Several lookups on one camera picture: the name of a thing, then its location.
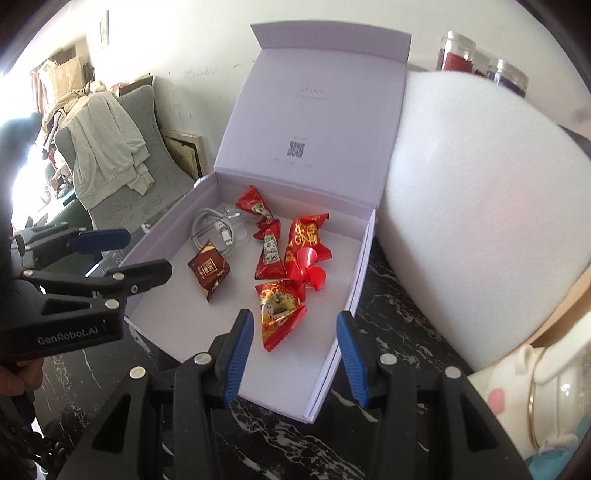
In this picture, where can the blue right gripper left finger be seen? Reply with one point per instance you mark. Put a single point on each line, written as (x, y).
(235, 353)

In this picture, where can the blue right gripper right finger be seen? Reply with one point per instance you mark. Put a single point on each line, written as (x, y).
(352, 357)

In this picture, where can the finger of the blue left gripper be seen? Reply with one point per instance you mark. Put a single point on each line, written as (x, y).
(138, 278)
(96, 241)

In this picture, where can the red gold candy packet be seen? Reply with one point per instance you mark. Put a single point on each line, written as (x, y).
(281, 309)

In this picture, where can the dark red snack packet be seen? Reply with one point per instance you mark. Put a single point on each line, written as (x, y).
(209, 268)

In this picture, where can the red ketchup sachet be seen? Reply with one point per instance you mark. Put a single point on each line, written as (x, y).
(270, 265)

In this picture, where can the small red gold packet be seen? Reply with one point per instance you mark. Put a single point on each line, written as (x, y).
(305, 233)

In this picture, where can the red ketchup packet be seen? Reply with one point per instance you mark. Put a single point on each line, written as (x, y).
(251, 201)

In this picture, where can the person's left hand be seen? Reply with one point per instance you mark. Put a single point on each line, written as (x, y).
(28, 377)

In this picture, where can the grey armchair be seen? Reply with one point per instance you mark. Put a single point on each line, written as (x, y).
(125, 208)

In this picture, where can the grey cloth on chair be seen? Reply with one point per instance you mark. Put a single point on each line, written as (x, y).
(110, 152)

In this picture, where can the open lavender gift box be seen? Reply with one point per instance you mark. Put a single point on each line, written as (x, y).
(313, 130)

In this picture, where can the white foam block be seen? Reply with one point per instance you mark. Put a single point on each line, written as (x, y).
(485, 217)

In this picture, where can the blue plastic bag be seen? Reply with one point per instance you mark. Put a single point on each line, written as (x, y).
(570, 463)

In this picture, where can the red lidded jar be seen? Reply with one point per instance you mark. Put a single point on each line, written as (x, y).
(456, 53)

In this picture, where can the purple lidded jar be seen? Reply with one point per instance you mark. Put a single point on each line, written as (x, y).
(505, 74)

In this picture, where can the wooden picture frame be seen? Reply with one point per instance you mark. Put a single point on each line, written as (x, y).
(188, 151)

